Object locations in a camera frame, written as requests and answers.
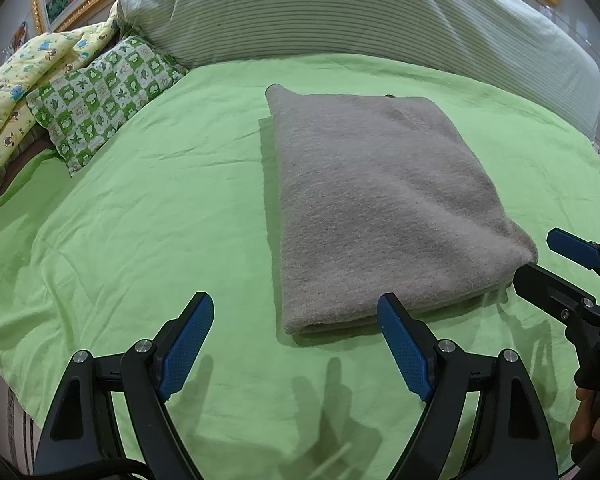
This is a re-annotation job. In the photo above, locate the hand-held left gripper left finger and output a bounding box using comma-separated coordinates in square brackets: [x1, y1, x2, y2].
[32, 291, 215, 480]

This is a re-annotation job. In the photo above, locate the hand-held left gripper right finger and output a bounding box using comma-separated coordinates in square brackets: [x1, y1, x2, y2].
[376, 292, 561, 480]

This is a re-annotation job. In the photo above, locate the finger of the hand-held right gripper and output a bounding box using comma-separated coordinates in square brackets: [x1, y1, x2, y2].
[546, 227, 600, 305]
[512, 261, 600, 361]

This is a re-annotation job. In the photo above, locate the beige knit sweater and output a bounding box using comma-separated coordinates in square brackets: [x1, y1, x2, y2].
[265, 83, 539, 339]

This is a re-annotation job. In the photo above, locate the person's right hand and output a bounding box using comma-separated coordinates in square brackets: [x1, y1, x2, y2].
[568, 386, 600, 445]

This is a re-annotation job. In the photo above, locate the light green bed sheet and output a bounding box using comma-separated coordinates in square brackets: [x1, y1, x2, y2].
[0, 52, 600, 480]

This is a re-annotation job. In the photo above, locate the green checkered pillow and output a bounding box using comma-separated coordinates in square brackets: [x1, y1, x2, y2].
[26, 35, 190, 179]

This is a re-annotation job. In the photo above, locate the yellow printed blanket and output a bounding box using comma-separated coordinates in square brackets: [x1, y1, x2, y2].
[0, 10, 122, 207]

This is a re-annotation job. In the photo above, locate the grey striped pillow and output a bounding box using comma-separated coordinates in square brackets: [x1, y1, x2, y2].
[116, 0, 600, 142]

